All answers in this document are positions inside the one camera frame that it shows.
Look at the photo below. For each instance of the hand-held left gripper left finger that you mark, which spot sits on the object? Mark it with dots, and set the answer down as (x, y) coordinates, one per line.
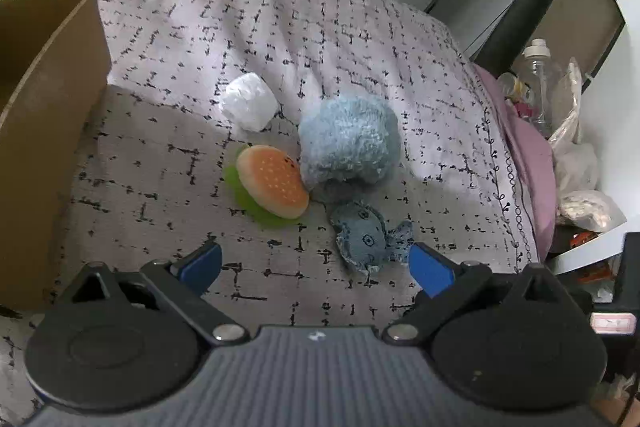
(202, 264)

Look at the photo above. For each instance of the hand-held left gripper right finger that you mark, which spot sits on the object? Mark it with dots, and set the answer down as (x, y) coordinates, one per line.
(430, 272)

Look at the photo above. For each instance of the blue fish plush toy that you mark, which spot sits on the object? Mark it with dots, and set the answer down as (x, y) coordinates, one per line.
(367, 242)

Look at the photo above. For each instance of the burger plush toy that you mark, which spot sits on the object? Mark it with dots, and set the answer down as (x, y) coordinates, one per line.
(272, 179)

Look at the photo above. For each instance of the blue fluffy plush toy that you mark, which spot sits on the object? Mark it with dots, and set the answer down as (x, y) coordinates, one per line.
(350, 142)

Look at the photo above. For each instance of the white soft bundle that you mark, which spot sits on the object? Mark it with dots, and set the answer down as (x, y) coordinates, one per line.
(250, 102)

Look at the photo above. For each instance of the brown cardboard box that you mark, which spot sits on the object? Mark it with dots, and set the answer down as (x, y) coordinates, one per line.
(45, 132)

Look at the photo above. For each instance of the white side shelf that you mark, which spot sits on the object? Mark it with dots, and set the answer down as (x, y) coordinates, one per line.
(585, 252)

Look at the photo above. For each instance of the filled clear plastic bag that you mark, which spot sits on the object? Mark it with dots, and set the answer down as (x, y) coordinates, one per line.
(587, 209)

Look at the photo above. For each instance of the white plastic bag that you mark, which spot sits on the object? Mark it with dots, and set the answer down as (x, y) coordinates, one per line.
(575, 167)

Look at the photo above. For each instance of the pink bed sheet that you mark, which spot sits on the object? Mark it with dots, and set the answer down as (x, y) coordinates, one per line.
(520, 147)

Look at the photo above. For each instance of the crinkled clear plastic bag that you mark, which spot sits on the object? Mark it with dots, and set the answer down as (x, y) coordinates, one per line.
(570, 102)

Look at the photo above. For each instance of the clear plastic bottle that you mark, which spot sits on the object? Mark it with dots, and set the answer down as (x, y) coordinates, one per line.
(537, 72)

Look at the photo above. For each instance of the grey printed blanket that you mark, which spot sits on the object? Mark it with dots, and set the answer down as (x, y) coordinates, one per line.
(350, 32)

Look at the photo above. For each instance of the black framed brown board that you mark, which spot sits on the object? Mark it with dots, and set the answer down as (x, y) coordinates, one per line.
(565, 12)

